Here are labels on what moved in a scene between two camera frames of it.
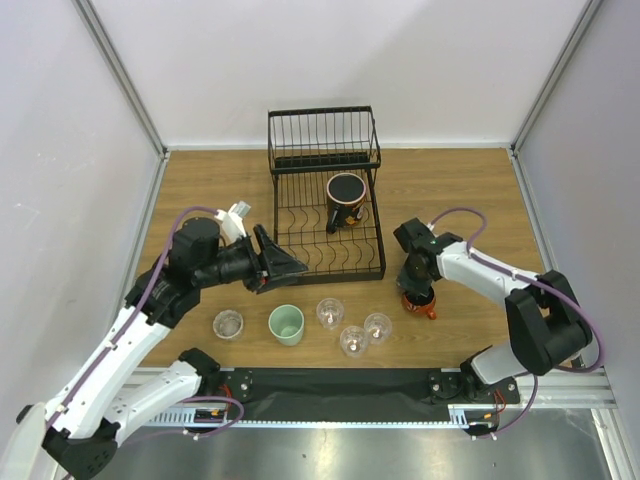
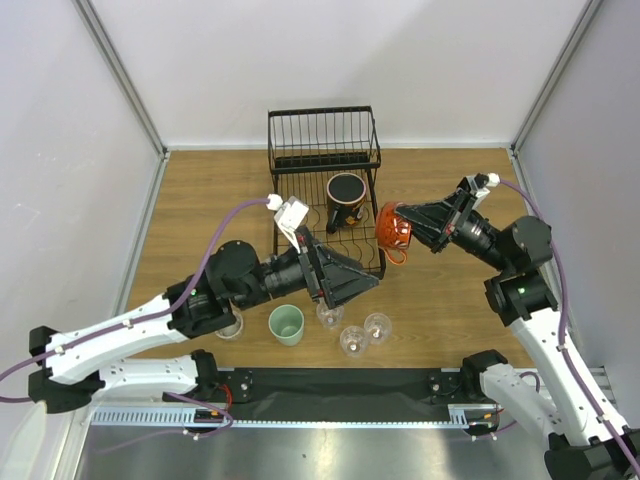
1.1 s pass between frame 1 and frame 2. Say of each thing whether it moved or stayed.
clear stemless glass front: stayed
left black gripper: moved
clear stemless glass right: stayed
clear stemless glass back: stayed
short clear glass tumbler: stayed
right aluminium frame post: stayed
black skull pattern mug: stayed
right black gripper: moved
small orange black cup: moved
